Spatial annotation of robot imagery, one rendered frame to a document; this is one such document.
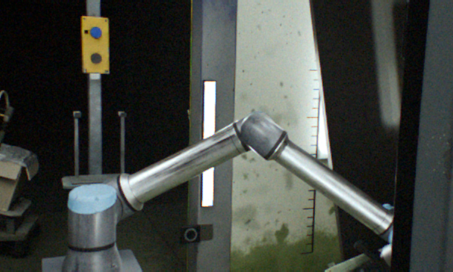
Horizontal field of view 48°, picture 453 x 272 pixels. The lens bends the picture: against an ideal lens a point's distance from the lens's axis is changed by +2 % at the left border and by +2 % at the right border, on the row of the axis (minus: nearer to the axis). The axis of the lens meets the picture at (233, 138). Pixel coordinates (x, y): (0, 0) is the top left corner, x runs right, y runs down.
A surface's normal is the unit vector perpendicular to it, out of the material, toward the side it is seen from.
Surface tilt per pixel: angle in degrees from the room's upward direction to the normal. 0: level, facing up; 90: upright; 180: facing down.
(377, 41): 90
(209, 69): 90
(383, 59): 90
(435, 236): 90
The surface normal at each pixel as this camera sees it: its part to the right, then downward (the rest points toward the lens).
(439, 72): -0.93, 0.02
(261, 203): 0.37, 0.12
